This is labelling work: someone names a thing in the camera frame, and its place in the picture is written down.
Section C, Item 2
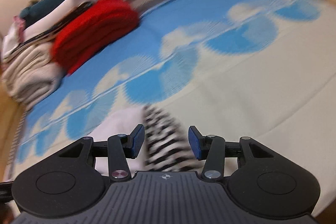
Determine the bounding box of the blue cream patterned bedsheet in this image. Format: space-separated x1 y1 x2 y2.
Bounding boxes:
13 0 335 215

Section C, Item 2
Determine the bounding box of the white folded clothes stack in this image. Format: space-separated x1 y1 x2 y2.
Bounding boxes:
1 0 97 63

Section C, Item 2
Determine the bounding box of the beige folded blanket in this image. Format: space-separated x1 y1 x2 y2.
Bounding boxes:
2 43 65 110

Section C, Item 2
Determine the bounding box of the red folded knit garment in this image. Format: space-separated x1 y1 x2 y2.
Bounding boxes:
51 0 139 75

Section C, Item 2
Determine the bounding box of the black white striped hoodie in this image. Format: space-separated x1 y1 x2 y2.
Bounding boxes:
89 104 203 176

